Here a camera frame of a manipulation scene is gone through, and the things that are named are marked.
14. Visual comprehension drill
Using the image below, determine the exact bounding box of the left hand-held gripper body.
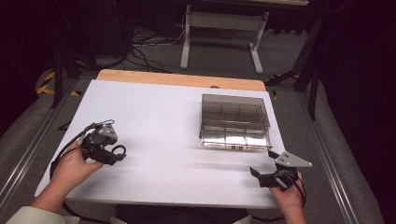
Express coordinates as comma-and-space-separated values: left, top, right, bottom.
78, 122, 120, 166

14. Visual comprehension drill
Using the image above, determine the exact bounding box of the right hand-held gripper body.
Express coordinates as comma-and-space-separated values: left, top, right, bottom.
258, 150, 314, 191

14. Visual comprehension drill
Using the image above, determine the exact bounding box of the transparent grey compartment box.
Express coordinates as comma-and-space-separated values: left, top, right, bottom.
198, 92, 274, 152

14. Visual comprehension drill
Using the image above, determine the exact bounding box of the person's right hand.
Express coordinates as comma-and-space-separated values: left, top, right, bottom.
268, 171, 305, 210

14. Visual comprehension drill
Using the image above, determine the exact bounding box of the person's left hand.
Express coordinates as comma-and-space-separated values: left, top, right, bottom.
49, 140, 106, 195

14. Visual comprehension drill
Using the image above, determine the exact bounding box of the black metal stand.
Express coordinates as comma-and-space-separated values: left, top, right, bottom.
264, 15, 325, 121
50, 49, 101, 109

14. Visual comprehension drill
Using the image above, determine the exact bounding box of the yellow black hazard tape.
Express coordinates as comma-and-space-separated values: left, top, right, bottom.
36, 71, 81, 97

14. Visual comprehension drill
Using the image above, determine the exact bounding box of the person's dark clothing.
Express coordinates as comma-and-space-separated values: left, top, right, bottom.
115, 203, 250, 224

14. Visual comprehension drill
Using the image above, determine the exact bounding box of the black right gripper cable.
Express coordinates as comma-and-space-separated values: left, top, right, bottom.
293, 181, 308, 211

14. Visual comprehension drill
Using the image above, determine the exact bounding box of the aluminium floor rail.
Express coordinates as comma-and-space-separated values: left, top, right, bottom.
295, 91, 362, 224
0, 78, 78, 216

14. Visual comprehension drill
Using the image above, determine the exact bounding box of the bundle of black floor cables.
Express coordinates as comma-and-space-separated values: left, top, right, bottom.
102, 18, 185, 75

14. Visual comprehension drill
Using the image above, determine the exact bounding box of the white metal desk frame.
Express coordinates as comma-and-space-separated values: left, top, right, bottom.
179, 3, 271, 76

